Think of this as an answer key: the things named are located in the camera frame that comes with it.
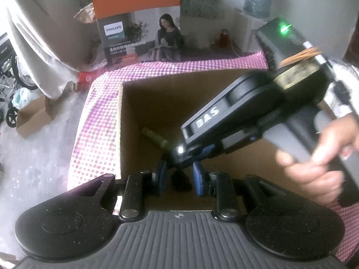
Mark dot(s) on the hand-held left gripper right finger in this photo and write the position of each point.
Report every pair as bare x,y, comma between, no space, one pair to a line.
197,180

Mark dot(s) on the white water dispenser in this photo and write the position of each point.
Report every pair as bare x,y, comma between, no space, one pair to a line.
252,30

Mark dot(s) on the olive green tube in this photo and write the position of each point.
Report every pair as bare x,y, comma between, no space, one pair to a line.
155,138

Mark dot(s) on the red box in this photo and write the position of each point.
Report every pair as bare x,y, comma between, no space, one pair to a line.
87,80

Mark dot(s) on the brown bottle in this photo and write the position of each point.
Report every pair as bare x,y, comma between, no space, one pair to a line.
223,37

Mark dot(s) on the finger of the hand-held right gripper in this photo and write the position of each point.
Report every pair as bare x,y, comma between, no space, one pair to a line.
208,150

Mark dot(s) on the pale plastic bag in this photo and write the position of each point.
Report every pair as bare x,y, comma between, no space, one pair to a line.
22,98

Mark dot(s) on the person's right hand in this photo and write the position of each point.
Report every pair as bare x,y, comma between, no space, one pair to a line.
314,179

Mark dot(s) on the beige curtain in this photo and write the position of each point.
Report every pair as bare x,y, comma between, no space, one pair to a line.
36,33

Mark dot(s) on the wheelchair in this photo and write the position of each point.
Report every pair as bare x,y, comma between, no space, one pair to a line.
8,61

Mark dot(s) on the small flat cardboard box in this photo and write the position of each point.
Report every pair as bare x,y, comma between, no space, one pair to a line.
30,117

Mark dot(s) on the pink checked cloth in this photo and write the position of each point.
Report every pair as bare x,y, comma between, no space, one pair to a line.
95,123

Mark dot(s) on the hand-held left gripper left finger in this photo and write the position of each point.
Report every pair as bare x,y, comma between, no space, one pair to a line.
160,175

